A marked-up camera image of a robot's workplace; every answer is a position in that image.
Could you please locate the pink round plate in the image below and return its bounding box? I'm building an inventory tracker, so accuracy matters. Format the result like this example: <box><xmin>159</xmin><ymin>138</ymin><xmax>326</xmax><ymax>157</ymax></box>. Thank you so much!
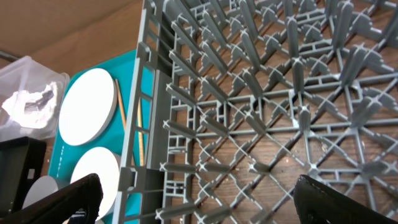
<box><xmin>58</xmin><ymin>68</ymin><xmax>117</xmax><ymax>146</ymax></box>

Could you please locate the pink bowl with rice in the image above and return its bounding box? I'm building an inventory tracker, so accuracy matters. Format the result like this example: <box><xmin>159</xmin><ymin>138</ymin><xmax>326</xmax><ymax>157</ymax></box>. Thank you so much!
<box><xmin>70</xmin><ymin>147</ymin><xmax>121</xmax><ymax>221</ymax></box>

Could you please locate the teal plastic tray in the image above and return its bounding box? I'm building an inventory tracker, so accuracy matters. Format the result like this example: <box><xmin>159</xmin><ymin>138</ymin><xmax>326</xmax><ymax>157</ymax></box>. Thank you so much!
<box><xmin>47</xmin><ymin>49</ymin><xmax>155</xmax><ymax>224</ymax></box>

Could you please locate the clear plastic bin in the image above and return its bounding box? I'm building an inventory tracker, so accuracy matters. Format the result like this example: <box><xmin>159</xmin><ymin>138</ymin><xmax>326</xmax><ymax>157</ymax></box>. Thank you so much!
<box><xmin>1</xmin><ymin>56</ymin><xmax>70</xmax><ymax>141</ymax></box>

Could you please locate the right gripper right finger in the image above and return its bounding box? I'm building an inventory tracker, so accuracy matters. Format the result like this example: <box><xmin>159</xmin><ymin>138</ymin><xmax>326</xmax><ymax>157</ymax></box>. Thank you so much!
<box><xmin>294</xmin><ymin>175</ymin><xmax>397</xmax><ymax>224</ymax></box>

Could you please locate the grey-green bowl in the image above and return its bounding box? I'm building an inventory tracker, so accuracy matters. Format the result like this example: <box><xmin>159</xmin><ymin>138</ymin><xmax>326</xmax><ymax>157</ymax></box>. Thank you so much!
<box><xmin>22</xmin><ymin>175</ymin><xmax>69</xmax><ymax>208</ymax></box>

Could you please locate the grey dishwasher rack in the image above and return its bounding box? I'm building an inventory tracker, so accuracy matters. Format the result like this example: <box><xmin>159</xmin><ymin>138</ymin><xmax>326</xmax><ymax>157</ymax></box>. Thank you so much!
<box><xmin>112</xmin><ymin>0</ymin><xmax>397</xmax><ymax>223</ymax></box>

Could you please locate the black waste tray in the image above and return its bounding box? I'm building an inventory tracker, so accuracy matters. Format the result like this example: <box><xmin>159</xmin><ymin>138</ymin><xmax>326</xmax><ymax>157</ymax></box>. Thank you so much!
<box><xmin>1</xmin><ymin>137</ymin><xmax>47</xmax><ymax>218</ymax></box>

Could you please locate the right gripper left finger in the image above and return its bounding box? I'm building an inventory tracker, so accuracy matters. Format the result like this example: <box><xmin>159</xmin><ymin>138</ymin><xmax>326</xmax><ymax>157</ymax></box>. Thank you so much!
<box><xmin>1</xmin><ymin>177</ymin><xmax>96</xmax><ymax>224</ymax></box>

